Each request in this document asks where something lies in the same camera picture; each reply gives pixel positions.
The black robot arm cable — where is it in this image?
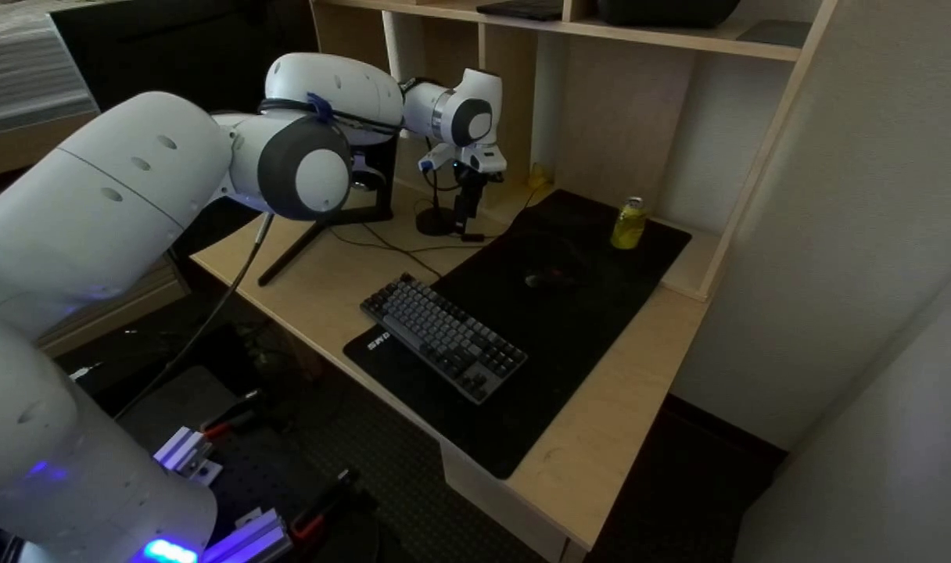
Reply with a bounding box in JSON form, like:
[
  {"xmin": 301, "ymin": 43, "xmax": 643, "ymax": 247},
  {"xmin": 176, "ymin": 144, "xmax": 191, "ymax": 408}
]
[{"xmin": 258, "ymin": 90, "xmax": 400, "ymax": 139}]

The grey mechanical keyboard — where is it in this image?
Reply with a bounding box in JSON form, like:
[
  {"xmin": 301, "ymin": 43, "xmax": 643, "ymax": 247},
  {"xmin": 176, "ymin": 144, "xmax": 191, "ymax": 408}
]
[{"xmin": 356, "ymin": 272, "xmax": 532, "ymax": 411}]

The flat black device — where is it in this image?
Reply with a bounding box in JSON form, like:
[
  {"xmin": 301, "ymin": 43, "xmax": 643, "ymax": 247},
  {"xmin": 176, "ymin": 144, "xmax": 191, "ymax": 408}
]
[{"xmin": 475, "ymin": 0, "xmax": 567, "ymax": 25}]

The black device on shelf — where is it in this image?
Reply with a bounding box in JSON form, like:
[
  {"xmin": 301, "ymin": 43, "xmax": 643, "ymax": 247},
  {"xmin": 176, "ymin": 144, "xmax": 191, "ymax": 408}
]
[{"xmin": 595, "ymin": 0, "xmax": 745, "ymax": 31}]

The black desk mat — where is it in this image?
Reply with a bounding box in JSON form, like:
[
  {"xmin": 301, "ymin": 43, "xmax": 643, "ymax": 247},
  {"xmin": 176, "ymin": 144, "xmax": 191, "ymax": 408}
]
[{"xmin": 341, "ymin": 188, "xmax": 694, "ymax": 482}]

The yellow green soda can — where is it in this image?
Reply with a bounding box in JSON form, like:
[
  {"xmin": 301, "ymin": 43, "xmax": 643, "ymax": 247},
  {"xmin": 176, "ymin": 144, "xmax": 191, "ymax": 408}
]
[{"xmin": 611, "ymin": 194, "xmax": 650, "ymax": 253}]

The black computer mouse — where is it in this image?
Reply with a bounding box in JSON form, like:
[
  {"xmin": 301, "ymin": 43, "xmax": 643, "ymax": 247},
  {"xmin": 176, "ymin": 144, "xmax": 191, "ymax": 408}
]
[{"xmin": 522, "ymin": 266, "xmax": 563, "ymax": 294}]

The blue lit electronics box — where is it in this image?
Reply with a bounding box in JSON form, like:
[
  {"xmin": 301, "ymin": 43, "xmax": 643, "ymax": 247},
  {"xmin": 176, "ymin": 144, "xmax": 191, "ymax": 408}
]
[
  {"xmin": 197, "ymin": 503, "xmax": 294, "ymax": 563},
  {"xmin": 150, "ymin": 420, "xmax": 230, "ymax": 489}
]

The thin black cable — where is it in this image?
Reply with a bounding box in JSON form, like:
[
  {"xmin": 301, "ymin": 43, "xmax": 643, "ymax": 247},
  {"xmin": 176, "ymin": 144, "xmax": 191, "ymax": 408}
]
[{"xmin": 324, "ymin": 219, "xmax": 451, "ymax": 280}]

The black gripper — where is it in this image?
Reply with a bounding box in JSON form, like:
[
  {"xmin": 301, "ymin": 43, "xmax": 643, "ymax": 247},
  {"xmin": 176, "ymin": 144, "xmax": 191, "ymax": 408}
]
[{"xmin": 446, "ymin": 164, "xmax": 496, "ymax": 243}]

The thick black hanging cable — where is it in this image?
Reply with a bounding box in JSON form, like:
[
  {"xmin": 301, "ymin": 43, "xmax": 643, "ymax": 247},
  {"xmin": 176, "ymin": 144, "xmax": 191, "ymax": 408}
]
[{"xmin": 128, "ymin": 209, "xmax": 282, "ymax": 420}]

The light wooden shelf unit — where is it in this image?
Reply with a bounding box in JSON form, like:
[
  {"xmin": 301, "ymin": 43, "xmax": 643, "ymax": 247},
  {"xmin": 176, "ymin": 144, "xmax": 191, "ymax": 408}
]
[{"xmin": 306, "ymin": 0, "xmax": 843, "ymax": 302}]

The black curved monitor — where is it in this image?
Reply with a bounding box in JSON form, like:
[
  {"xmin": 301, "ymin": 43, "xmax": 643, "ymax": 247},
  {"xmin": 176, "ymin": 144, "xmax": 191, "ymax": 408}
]
[{"xmin": 51, "ymin": 0, "xmax": 317, "ymax": 116}]

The black gooseneck desk lamp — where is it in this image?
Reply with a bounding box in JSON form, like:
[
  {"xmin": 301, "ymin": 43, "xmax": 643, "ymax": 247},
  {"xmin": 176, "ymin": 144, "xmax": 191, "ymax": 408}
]
[{"xmin": 412, "ymin": 166, "xmax": 465, "ymax": 239}]

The white blue wrist camera mount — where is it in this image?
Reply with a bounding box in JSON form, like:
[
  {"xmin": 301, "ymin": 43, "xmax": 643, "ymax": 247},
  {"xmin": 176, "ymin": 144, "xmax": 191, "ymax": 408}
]
[{"xmin": 412, "ymin": 144, "xmax": 459, "ymax": 180}]

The white ribbed wall heater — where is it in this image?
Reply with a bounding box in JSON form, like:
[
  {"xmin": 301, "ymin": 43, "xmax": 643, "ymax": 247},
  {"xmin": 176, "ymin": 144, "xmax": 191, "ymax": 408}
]
[{"xmin": 0, "ymin": 6, "xmax": 100, "ymax": 135}]

